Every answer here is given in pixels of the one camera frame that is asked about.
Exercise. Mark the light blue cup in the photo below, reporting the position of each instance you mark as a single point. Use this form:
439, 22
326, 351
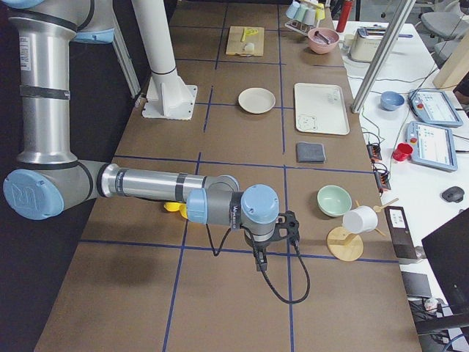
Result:
292, 10

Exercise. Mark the white mounting post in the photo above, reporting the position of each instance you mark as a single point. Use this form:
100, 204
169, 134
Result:
168, 96

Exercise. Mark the red cup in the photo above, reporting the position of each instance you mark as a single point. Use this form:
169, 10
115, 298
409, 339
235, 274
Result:
402, 152

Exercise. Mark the white mug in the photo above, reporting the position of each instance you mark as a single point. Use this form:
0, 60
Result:
360, 219

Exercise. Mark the grey folded cloth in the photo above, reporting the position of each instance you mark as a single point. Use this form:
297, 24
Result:
313, 153

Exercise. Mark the grey cup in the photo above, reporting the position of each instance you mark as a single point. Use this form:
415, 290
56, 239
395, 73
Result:
310, 16

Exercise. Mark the black remote box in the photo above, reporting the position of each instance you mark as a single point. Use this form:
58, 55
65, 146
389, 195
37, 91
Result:
404, 248

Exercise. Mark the aluminium frame post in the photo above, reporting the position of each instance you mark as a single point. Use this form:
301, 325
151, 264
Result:
384, 49

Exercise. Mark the mint green cup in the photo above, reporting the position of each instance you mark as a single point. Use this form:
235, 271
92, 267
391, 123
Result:
302, 10

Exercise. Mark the wooden mug stand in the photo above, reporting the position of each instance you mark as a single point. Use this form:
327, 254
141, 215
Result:
348, 246

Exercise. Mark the bamboo cutting board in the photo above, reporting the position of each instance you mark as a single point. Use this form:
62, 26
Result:
235, 47

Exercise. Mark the mint green bowl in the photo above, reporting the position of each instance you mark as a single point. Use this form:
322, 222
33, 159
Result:
334, 200

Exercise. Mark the blue bowl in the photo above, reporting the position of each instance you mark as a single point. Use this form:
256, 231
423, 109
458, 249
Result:
391, 101

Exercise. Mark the white wire cup rack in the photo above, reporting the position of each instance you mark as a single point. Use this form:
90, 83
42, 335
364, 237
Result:
298, 27

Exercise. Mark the cream round plate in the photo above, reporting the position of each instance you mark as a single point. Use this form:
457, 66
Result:
256, 100

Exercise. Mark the black computer mouse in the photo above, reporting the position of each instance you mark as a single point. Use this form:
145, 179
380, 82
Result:
453, 194

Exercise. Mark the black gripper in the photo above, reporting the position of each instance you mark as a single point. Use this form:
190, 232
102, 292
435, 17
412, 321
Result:
261, 245

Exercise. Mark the cream toaster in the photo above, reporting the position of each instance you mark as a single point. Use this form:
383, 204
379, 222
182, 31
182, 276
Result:
365, 43

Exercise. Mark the teach pendant tablet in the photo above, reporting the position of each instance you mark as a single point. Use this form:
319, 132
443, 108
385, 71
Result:
432, 106
433, 146

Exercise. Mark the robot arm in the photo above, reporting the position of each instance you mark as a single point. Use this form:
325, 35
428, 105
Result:
51, 179

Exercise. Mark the pink bowl with ice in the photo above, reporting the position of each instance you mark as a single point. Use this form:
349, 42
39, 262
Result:
318, 46

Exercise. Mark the yellow plastic knife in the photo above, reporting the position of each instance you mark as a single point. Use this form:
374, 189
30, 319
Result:
245, 34

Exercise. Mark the red bottle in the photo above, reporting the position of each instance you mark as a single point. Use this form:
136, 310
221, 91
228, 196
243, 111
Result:
346, 8

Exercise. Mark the white bear tray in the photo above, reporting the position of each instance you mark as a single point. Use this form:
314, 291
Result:
320, 108

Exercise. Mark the yellow cup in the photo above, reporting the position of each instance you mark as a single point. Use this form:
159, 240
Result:
320, 12

